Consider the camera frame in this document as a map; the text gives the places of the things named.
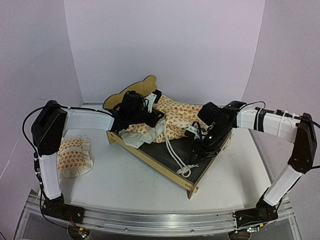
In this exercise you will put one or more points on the grey bed mat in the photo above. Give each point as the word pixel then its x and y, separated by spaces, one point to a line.
pixel 186 152

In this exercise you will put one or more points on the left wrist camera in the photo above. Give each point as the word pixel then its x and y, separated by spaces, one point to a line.
pixel 153 98

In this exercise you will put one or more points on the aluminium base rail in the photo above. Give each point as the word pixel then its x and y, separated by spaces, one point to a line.
pixel 37 222

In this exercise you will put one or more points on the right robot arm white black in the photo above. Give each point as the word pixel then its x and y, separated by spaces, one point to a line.
pixel 287 141

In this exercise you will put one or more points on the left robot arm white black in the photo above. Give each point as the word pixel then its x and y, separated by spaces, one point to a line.
pixel 55 120

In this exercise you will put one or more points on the wooden pet bed frame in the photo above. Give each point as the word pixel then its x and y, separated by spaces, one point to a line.
pixel 145 87

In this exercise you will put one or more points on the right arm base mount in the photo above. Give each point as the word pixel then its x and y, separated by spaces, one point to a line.
pixel 261 214

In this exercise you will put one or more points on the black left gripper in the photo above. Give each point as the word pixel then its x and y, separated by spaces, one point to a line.
pixel 157 115

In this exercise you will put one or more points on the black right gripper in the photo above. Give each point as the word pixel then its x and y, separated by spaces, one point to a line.
pixel 201 150

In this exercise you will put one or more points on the small duck print pillow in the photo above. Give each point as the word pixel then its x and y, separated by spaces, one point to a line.
pixel 73 157

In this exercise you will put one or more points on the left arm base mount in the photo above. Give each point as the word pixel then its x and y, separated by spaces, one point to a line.
pixel 58 209

